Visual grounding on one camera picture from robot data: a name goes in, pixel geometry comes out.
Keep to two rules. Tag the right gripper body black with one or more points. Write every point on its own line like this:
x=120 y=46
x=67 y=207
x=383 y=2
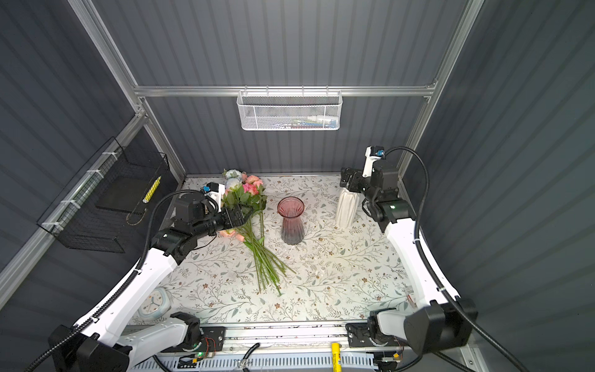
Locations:
x=358 y=184

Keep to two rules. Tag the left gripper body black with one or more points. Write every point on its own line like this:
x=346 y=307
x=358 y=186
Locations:
x=225 y=222

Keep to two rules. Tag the bundle of artificial flowers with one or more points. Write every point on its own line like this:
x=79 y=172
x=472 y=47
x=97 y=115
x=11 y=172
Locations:
x=248 y=191

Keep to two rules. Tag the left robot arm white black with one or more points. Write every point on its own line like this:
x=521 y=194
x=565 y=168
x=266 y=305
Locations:
x=96 y=341

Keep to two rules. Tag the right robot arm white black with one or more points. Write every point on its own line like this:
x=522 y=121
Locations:
x=439 y=321

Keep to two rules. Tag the white ribbed ceramic vase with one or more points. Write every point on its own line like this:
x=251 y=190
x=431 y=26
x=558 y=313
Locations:
x=347 y=208

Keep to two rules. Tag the pink glass vase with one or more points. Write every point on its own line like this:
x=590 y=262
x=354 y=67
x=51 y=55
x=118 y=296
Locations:
x=291 y=210

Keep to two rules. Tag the yellow marker in black basket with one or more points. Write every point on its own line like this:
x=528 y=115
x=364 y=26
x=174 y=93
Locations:
x=152 y=189

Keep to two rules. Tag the bottle in white basket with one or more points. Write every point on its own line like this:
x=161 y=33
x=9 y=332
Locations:
x=322 y=121

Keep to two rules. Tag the small white clock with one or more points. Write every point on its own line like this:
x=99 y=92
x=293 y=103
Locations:
x=155 y=306

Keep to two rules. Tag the small clear red plastic piece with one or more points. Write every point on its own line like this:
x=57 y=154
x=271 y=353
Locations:
x=411 y=301

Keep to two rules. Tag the yellow tool at front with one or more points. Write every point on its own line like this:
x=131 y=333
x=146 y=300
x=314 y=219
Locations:
x=336 y=357

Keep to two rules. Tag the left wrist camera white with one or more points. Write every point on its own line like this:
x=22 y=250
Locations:
x=215 y=191

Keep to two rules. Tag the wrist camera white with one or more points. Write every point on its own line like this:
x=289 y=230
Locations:
x=215 y=191
x=372 y=154

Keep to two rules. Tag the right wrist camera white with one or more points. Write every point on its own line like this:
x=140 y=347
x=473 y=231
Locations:
x=372 y=154

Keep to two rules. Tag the white wire mesh basket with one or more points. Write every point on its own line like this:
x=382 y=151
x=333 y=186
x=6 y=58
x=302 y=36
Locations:
x=285 y=111

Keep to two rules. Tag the black wire basket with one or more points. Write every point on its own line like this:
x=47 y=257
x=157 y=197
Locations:
x=103 y=211

